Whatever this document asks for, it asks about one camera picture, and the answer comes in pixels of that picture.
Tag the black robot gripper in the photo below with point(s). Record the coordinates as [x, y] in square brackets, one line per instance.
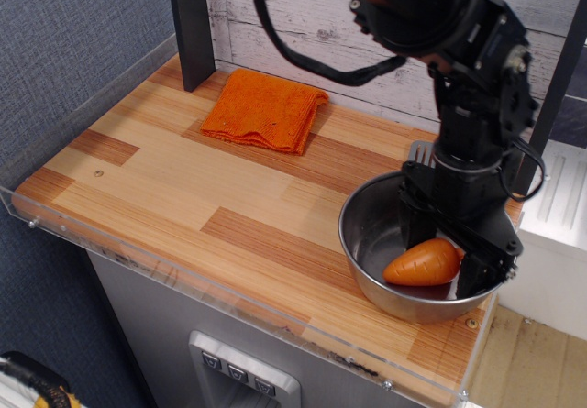
[467, 204]

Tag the orange toy carrot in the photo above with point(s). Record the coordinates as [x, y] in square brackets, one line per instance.
[431, 263]

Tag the stainless steel bowl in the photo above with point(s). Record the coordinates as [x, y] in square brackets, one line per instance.
[370, 235]

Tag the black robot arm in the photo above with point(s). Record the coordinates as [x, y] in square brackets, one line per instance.
[476, 52]

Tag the grey toy spatula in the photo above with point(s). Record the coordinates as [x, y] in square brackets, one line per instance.
[422, 152]

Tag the folded orange cloth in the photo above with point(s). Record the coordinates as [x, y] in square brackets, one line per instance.
[264, 111]

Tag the silver dispenser button panel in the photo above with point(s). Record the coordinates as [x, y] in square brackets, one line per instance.
[229, 377]

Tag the grey toy fridge cabinet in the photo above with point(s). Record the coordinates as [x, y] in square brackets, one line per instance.
[157, 321]

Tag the clear acrylic table guard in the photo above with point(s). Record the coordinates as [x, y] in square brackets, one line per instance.
[131, 176]

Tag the white aluminium frame block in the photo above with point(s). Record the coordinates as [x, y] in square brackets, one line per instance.
[550, 284]

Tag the black right upright post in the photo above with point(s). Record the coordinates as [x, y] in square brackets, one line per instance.
[556, 29]

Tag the black upright post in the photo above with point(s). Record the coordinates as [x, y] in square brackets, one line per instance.
[556, 29]
[194, 41]

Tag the black left upright post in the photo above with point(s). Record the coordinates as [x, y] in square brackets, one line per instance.
[194, 41]

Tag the white rail with black base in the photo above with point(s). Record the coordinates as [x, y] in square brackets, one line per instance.
[27, 377]

